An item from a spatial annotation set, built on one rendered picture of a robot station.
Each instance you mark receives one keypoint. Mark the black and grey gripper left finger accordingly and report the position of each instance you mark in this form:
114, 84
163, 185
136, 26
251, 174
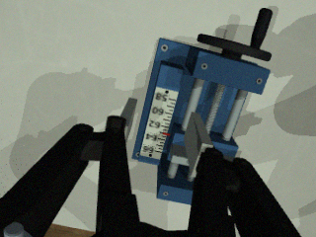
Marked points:
30, 206

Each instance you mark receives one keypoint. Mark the blue bench vise with black handwheel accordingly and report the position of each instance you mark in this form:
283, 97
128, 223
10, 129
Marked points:
205, 69

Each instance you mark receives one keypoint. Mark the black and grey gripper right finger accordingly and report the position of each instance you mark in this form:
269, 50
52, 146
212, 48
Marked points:
255, 209

